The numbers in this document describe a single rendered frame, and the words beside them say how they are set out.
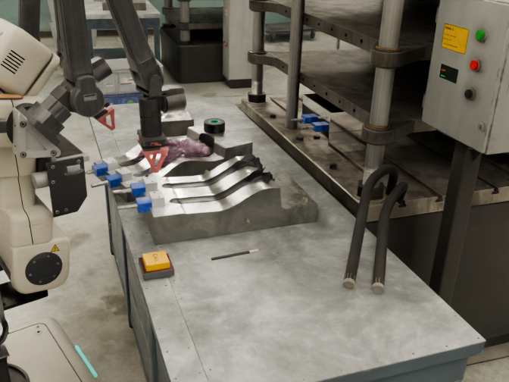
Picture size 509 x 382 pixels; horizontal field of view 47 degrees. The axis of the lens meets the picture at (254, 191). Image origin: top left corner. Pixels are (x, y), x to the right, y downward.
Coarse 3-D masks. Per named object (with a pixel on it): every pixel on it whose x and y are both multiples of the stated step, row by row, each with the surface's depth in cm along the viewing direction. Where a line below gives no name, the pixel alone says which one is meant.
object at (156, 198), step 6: (150, 192) 169; (156, 192) 169; (138, 198) 168; (144, 198) 168; (150, 198) 168; (156, 198) 166; (162, 198) 166; (132, 204) 166; (138, 204) 165; (144, 204) 165; (150, 204) 166; (156, 204) 166; (162, 204) 167; (138, 210) 166; (144, 210) 166
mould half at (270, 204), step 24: (216, 168) 190; (240, 168) 183; (144, 192) 175; (168, 192) 176; (192, 192) 177; (216, 192) 178; (240, 192) 172; (264, 192) 170; (288, 192) 185; (144, 216) 180; (168, 216) 163; (192, 216) 165; (216, 216) 168; (240, 216) 170; (264, 216) 173; (288, 216) 176; (312, 216) 179; (168, 240) 166
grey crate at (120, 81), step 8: (112, 64) 534; (120, 64) 537; (128, 64) 539; (160, 64) 521; (112, 72) 500; (120, 72) 502; (128, 72) 505; (104, 80) 500; (112, 80) 503; (120, 80) 505; (128, 80) 508; (104, 88) 503; (112, 88) 506; (120, 88) 508; (128, 88) 511
